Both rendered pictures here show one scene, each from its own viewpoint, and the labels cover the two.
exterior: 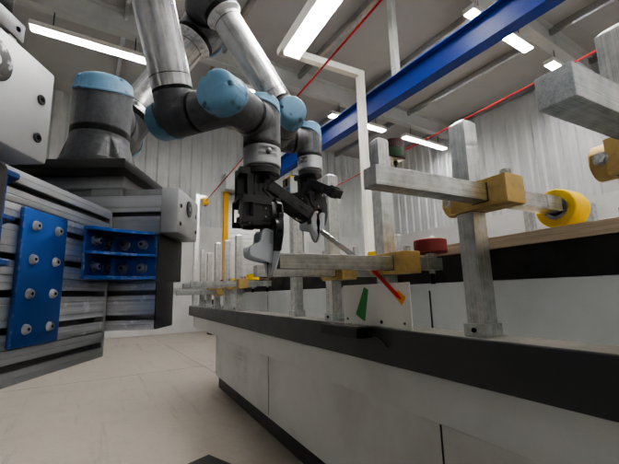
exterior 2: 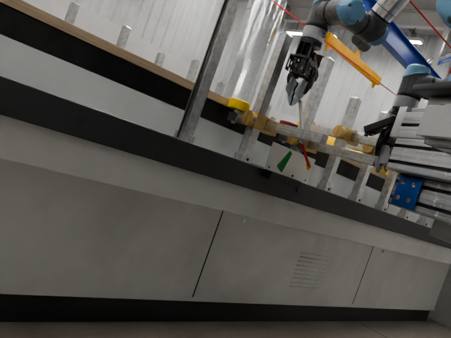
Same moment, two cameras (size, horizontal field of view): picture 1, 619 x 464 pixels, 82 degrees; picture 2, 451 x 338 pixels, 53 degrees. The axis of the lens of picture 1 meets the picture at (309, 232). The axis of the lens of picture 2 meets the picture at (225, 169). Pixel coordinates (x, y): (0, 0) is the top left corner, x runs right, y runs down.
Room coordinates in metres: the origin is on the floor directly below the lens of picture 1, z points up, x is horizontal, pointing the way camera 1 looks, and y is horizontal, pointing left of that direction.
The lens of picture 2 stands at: (1.53, 1.40, 0.70)
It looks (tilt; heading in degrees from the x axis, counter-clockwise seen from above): 2 degrees down; 255
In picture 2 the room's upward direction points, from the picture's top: 19 degrees clockwise
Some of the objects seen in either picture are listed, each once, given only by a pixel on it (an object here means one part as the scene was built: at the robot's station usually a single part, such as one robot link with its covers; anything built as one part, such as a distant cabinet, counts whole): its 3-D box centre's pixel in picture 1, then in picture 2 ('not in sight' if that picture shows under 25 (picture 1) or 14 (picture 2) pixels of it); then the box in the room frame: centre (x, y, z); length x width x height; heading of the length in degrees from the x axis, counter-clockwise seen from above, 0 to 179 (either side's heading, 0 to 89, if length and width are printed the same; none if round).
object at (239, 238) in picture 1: (239, 277); not in sight; (1.98, 0.40, 0.88); 0.03 x 0.03 x 0.48; 28
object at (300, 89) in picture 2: (307, 226); (298, 92); (1.01, 0.01, 0.97); 0.06 x 0.03 x 0.09; 48
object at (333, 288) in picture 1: (332, 249); (262, 100); (1.09, -0.07, 0.91); 0.03 x 0.03 x 0.48; 28
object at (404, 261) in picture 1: (392, 263); (302, 141); (0.85, -0.20, 0.85); 0.13 x 0.06 x 0.05; 28
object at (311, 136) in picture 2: (326, 272); (272, 127); (1.03, -0.05, 0.84); 0.43 x 0.03 x 0.04; 118
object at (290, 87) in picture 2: (314, 227); (289, 89); (1.04, -0.01, 0.97); 0.06 x 0.03 x 0.09; 48
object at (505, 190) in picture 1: (480, 197); (346, 135); (0.63, -0.31, 0.95); 0.13 x 0.06 x 0.05; 28
